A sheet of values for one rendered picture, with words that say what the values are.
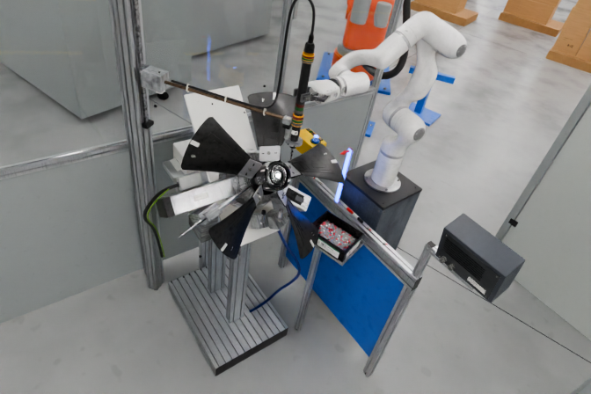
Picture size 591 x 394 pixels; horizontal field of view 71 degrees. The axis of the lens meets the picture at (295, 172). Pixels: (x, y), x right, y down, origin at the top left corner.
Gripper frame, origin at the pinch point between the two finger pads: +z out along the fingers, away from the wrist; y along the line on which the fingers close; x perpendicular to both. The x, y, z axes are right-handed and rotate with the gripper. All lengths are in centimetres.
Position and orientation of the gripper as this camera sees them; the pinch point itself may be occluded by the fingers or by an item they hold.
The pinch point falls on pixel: (302, 94)
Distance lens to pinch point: 153.9
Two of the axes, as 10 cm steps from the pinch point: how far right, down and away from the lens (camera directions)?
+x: 1.5, -7.8, -6.0
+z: -8.0, 2.6, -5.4
